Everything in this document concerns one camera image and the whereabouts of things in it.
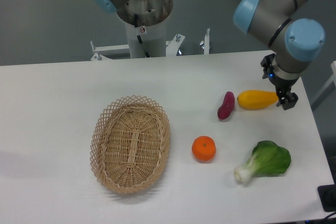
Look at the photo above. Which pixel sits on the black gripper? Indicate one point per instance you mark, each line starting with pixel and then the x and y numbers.
pixel 283 81

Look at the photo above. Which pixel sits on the yellow mango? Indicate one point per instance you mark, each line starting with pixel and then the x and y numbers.
pixel 256 99

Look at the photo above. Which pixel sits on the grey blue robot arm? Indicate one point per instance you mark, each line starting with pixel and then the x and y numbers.
pixel 294 43

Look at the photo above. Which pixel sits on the white furniture leg right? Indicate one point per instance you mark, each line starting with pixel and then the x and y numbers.
pixel 327 88

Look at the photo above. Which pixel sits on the purple sweet potato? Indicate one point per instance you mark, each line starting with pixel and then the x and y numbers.
pixel 227 107

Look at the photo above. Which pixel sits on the green bok choy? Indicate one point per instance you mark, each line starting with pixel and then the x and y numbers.
pixel 267 159

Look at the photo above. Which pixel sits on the orange tangerine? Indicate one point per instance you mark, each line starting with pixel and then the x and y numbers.
pixel 204 148

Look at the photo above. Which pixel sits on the black device at table edge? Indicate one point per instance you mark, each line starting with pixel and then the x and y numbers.
pixel 327 197

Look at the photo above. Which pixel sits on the woven wicker basket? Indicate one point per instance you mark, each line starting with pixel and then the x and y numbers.
pixel 130 144

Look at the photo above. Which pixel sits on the white metal base frame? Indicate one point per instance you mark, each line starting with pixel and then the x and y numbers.
pixel 173 48

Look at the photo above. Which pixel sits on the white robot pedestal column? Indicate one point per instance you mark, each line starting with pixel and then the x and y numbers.
pixel 146 41

